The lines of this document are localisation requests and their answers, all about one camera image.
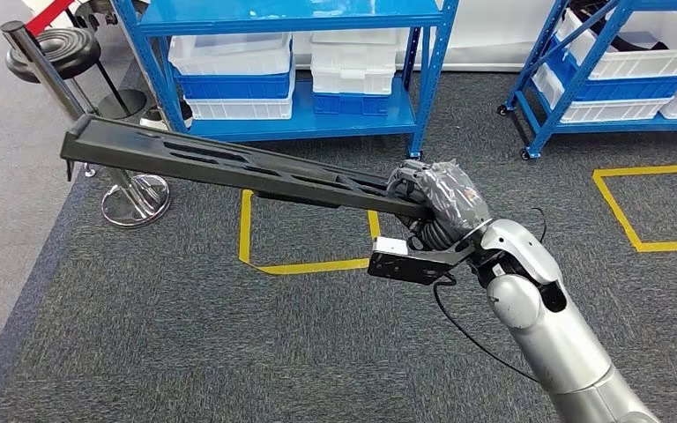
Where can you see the long black plastic part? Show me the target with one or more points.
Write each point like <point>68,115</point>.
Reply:
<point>116,149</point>

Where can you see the yellow floor tape square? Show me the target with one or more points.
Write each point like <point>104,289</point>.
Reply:
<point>636,170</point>
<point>309,267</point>

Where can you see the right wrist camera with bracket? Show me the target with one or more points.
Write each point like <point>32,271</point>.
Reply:
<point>400,268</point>

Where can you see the red barrier belt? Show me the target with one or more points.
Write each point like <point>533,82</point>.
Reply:
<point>49,16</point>

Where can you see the blue steel shelf rack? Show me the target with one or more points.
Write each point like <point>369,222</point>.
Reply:
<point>607,126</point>
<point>315,125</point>

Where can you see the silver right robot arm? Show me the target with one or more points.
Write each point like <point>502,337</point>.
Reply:
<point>560,344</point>

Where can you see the black stool with chrome base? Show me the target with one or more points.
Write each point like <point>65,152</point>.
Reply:
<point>64,49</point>

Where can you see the blue plastic bin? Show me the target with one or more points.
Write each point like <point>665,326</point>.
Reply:
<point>233,86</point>
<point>350,104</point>
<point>624,89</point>

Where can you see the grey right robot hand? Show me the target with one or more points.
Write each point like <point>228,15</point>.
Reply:
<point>455,195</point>

